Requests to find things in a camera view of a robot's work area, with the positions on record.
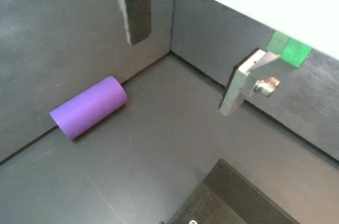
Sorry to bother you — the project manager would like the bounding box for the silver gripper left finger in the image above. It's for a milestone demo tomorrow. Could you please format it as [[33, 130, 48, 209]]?
[[118, 0, 151, 46]]

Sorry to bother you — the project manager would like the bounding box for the green shape sorter block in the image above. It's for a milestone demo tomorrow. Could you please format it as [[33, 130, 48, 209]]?
[[266, 31, 312, 68]]

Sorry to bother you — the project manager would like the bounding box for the purple cylinder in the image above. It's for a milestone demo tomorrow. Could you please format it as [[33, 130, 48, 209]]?
[[51, 76, 127, 140]]

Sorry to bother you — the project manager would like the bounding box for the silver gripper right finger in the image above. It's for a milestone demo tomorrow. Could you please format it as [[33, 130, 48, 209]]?
[[220, 49, 295, 116]]

